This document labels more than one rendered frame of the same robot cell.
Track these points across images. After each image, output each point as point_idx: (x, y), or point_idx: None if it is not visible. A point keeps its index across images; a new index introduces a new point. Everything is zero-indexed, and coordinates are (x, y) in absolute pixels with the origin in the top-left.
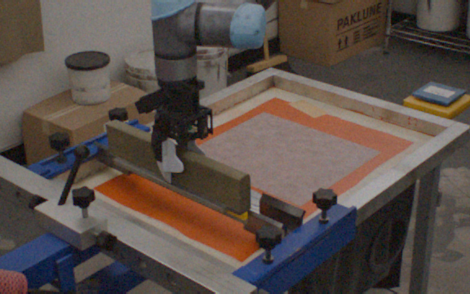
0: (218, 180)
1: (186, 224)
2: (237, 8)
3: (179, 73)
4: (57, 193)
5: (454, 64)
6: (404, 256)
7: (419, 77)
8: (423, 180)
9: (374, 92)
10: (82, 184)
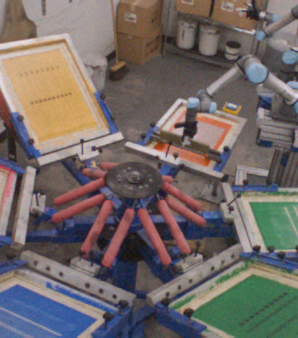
0: (200, 146)
1: (186, 157)
2: (210, 104)
3: (193, 120)
4: (156, 152)
5: (193, 62)
6: None
7: (181, 69)
8: None
9: (165, 78)
10: (148, 147)
